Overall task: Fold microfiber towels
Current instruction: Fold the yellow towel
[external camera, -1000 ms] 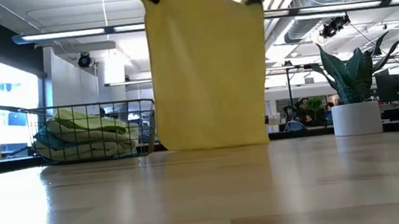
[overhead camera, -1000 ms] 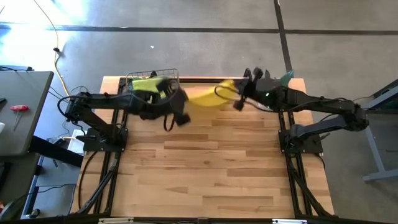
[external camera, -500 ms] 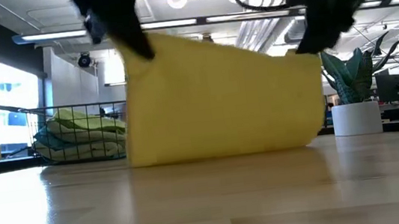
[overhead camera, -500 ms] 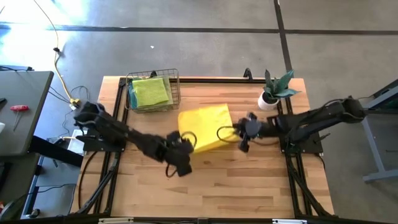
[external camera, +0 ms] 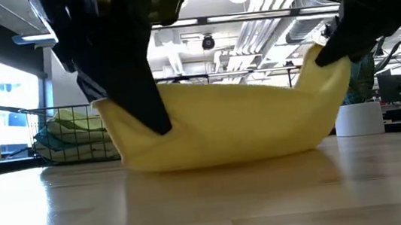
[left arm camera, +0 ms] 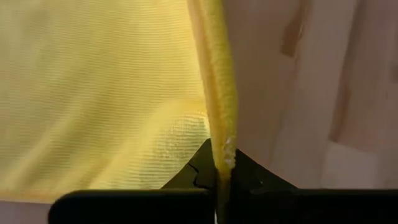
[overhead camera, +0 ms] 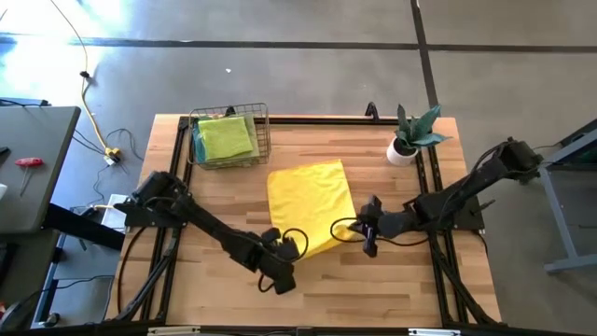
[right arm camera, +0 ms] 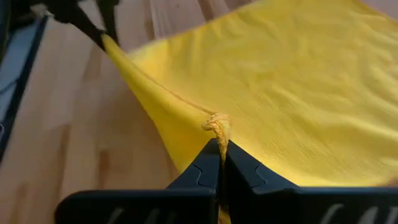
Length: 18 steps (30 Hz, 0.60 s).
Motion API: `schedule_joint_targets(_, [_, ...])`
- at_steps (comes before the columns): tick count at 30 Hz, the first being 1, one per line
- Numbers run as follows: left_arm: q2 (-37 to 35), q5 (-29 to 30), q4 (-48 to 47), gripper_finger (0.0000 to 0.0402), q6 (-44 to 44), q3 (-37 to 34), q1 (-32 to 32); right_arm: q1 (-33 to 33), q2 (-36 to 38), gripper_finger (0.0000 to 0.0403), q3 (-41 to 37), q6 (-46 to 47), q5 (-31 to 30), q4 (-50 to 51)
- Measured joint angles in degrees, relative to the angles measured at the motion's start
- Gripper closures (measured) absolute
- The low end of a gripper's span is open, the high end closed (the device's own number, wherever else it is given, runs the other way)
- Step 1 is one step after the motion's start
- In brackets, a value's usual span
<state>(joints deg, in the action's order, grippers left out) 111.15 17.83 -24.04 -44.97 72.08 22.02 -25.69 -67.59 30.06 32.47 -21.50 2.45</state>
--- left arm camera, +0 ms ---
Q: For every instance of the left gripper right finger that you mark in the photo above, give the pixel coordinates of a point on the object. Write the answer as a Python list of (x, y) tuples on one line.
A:
[(280, 205)]

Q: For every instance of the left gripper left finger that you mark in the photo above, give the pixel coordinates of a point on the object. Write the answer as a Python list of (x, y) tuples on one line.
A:
[(140, 205)]

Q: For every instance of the yellow microfiber towel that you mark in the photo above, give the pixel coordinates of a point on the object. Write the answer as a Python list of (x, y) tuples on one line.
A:
[(93, 93)]

